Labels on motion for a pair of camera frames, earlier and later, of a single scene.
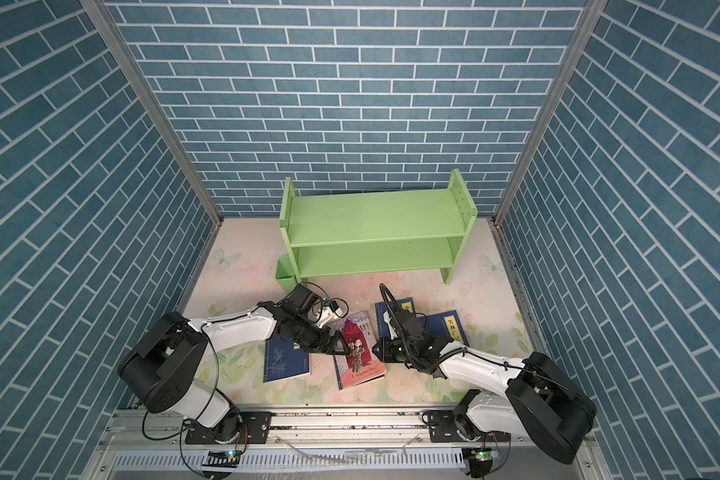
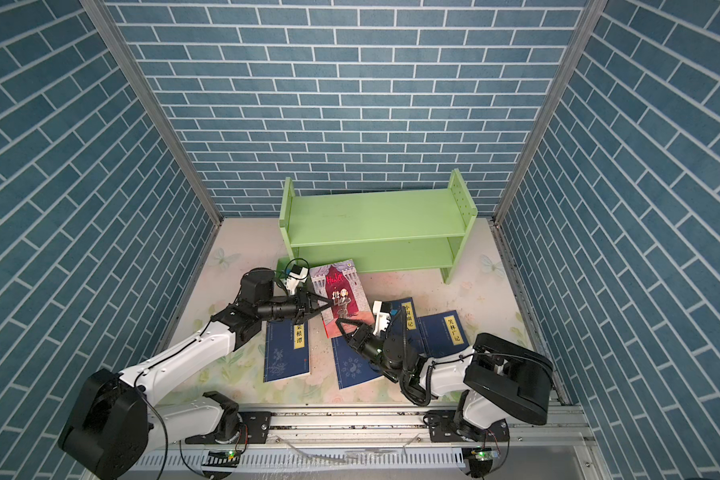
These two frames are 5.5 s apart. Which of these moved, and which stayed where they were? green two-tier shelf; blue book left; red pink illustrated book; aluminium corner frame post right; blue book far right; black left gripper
Moved: black left gripper; red pink illustrated book
Stayed: blue book left; green two-tier shelf; blue book far right; aluminium corner frame post right
